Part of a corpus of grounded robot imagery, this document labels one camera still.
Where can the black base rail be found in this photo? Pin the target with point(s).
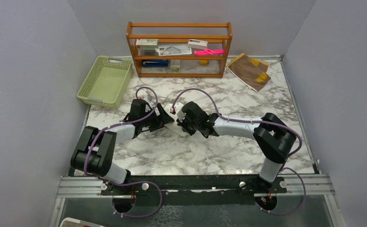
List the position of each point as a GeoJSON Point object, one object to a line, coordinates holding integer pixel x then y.
{"type": "Point", "coordinates": [186, 190]}

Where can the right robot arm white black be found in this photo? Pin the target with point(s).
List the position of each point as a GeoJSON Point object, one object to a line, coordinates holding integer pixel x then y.
{"type": "Point", "coordinates": [272, 136]}

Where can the white box red label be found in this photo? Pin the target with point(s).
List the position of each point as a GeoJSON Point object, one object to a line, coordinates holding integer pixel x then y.
{"type": "Point", "coordinates": [146, 43]}

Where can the green plastic basket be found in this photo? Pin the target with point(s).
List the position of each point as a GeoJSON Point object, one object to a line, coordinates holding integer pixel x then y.
{"type": "Point", "coordinates": [106, 82]}

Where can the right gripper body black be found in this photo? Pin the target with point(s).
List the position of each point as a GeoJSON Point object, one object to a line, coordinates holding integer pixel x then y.
{"type": "Point", "coordinates": [190, 127]}

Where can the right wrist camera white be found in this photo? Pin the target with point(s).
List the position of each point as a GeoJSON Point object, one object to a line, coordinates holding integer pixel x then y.
{"type": "Point", "coordinates": [179, 111]}

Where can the wooden shelf rack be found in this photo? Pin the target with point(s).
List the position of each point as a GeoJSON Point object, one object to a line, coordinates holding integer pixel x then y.
{"type": "Point", "coordinates": [218, 36]}

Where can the yellow object lower shelf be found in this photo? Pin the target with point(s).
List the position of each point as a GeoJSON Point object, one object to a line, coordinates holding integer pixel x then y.
{"type": "Point", "coordinates": [204, 62]}

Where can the pink tool on shelf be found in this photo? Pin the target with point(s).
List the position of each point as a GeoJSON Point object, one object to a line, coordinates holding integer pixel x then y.
{"type": "Point", "coordinates": [209, 52]}

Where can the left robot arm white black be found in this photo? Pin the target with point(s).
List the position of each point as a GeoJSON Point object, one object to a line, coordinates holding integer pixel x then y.
{"type": "Point", "coordinates": [94, 151]}

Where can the white red object bottom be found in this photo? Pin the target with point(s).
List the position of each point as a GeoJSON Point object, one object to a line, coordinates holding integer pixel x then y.
{"type": "Point", "coordinates": [71, 222]}

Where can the small green white box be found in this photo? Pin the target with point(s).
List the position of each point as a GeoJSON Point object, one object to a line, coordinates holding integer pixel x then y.
{"type": "Point", "coordinates": [175, 65]}

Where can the ruler set package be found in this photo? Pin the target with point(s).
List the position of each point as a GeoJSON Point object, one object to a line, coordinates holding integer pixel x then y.
{"type": "Point", "coordinates": [173, 50]}

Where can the blue object lower shelf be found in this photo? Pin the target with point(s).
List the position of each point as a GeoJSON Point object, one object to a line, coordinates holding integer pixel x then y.
{"type": "Point", "coordinates": [155, 63]}

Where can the brown yellow cloth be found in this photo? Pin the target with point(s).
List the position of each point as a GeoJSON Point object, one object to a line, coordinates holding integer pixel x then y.
{"type": "Point", "coordinates": [250, 71]}

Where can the white device on shelf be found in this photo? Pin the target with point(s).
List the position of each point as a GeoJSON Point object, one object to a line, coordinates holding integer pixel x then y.
{"type": "Point", "coordinates": [197, 44]}

